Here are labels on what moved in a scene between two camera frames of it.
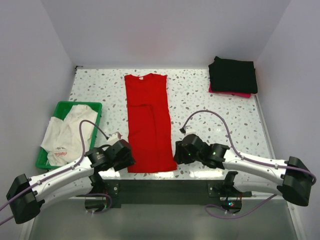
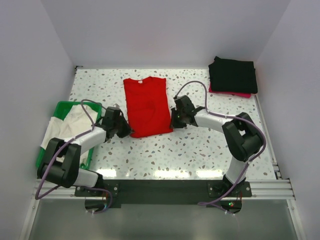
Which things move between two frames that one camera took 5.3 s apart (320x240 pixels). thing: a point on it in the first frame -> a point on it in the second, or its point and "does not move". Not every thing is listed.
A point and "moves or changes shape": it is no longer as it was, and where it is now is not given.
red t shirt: [150, 148] moves or changes shape
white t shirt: [63, 142] does not move
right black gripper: [179, 157] -> [174, 124]
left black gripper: [129, 160] -> [127, 129]
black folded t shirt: [233, 76] does not move
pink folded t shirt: [244, 94] does not move
